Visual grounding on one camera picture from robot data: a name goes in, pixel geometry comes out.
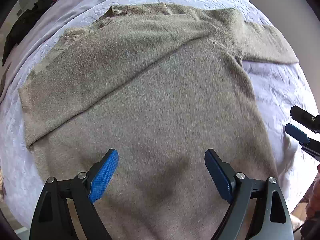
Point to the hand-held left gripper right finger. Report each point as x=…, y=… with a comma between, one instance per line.
x=219, y=173

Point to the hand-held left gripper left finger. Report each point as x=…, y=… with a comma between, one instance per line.
x=105, y=175

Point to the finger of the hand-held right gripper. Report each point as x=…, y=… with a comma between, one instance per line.
x=303, y=117
x=296, y=132

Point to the beige knit sweater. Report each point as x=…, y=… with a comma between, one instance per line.
x=150, y=100

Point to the person's right hand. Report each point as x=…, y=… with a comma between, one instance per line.
x=315, y=197

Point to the embossed lavender fleece blanket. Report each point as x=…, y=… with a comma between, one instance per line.
x=275, y=87

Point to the black clothing pile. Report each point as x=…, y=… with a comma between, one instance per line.
x=25, y=22

